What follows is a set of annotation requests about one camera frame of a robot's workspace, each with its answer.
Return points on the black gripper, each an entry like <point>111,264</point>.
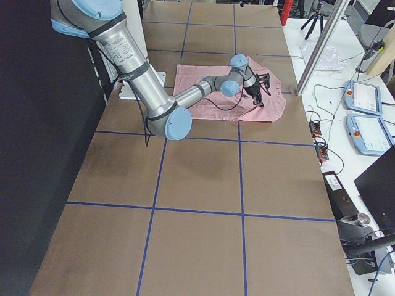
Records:
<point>253,91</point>

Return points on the pink Snoopy t-shirt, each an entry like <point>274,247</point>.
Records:
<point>240,107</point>

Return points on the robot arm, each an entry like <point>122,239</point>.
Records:
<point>167,116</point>

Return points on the upper orange connector block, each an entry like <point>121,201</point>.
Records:
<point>314,127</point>

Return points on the orange connector block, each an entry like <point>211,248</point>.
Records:
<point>321,151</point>
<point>314,127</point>

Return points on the clear plastic bag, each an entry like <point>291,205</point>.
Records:
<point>329,61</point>

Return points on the lower orange connector block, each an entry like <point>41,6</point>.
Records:
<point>321,151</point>

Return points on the upper teach pendant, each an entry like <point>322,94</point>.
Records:
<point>362,97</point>

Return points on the teach pendant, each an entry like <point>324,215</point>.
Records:
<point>362,97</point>
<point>369,134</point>

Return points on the lower teach pendant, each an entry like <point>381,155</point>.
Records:
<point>369,134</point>

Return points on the wooden board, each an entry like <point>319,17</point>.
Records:
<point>386,56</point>

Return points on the black monitor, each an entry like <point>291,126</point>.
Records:
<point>376,188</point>

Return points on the black control box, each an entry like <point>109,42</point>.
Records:
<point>353,226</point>

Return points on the black camera tripod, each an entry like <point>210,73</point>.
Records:
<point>314,18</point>

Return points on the aluminium frame post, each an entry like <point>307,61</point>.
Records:
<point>328,30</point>

